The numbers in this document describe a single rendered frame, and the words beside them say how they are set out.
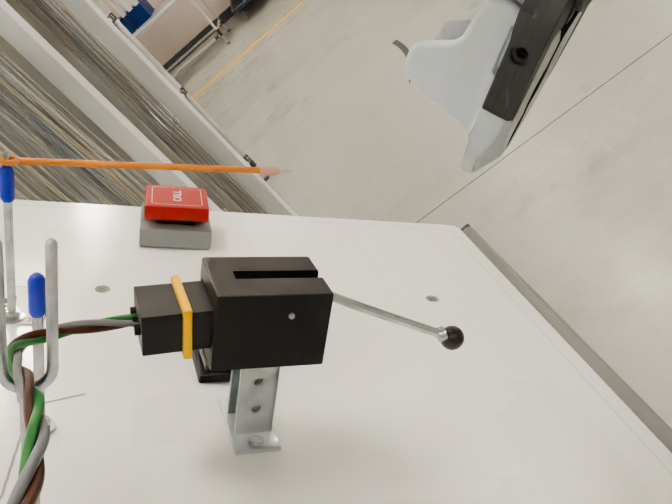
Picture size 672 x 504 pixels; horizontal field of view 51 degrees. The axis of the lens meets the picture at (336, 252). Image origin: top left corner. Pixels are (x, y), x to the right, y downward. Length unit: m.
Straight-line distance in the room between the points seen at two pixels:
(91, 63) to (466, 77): 1.15
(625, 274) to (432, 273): 1.28
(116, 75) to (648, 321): 1.24
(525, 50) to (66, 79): 0.84
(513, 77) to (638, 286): 1.52
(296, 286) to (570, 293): 1.58
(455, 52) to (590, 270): 1.60
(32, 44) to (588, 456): 0.87
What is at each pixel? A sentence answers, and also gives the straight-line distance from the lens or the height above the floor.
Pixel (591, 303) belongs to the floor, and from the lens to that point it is 1.83.
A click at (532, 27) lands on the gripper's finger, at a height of 1.14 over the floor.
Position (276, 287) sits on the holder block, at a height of 1.11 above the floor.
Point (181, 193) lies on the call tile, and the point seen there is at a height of 1.10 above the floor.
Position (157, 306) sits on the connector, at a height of 1.14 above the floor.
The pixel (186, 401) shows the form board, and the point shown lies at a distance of 0.40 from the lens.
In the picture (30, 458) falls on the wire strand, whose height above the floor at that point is 1.19.
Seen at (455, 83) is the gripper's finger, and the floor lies 1.12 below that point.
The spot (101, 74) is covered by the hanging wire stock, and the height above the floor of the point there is 1.13.
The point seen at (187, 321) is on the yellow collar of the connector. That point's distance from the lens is 0.33.
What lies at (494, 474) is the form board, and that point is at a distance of 0.40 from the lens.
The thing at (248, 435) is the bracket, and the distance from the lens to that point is 0.38.
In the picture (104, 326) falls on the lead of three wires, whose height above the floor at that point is 1.15.
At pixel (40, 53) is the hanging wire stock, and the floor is 1.24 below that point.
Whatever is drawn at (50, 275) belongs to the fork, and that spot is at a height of 1.20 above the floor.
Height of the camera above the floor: 1.26
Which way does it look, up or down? 27 degrees down
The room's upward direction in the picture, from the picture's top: 44 degrees counter-clockwise
